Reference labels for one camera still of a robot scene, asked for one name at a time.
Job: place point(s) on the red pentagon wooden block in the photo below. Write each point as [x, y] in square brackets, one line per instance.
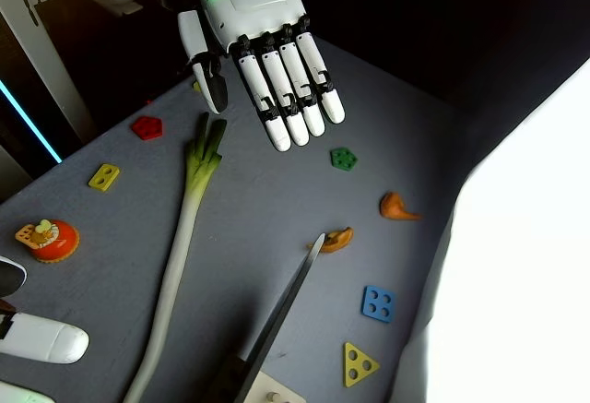
[147, 127]

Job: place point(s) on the brown toy chicken wing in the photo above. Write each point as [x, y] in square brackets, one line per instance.
[338, 240]

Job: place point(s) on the wooden peg board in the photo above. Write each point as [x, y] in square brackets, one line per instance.
[272, 387]

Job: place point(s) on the orange toy chicken drumstick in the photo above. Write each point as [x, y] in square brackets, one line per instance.
[392, 207]

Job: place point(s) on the long green white leek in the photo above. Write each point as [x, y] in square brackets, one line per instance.
[182, 246]

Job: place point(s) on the orange toy cake with waffle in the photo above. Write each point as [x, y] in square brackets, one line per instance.
[55, 244]

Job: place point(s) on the white upright column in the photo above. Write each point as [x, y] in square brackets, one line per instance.
[43, 57]

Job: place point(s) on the yellow triangle three-hole block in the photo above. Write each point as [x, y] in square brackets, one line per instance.
[356, 366]

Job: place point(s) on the cyan light strip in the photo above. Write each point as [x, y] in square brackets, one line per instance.
[28, 122]

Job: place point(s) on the green pentagon wooden block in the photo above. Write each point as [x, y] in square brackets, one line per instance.
[344, 159]

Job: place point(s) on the yellow two-hole wooden block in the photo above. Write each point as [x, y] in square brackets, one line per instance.
[104, 177]

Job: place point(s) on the blue square four-hole block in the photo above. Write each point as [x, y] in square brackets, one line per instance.
[378, 304]

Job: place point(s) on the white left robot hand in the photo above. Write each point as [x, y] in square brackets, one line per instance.
[249, 2]

